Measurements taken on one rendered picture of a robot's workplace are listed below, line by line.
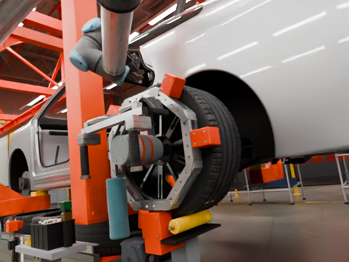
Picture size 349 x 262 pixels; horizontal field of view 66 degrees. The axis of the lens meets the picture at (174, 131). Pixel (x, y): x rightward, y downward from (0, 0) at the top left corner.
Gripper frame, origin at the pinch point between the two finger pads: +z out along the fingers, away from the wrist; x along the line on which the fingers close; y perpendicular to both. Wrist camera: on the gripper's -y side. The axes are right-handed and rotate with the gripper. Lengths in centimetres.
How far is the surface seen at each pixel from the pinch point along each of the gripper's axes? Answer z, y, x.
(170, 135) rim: 15.3, 12.4, -26.5
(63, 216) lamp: 7, -36, -64
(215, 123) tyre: 11.6, 37.1, -28.7
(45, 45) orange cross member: 31, -213, 178
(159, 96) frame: -1.2, 15.8, -16.4
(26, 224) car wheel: 83, -192, -40
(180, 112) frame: 0.3, 26.9, -27.5
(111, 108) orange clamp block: 2.3, -17.6, -10.1
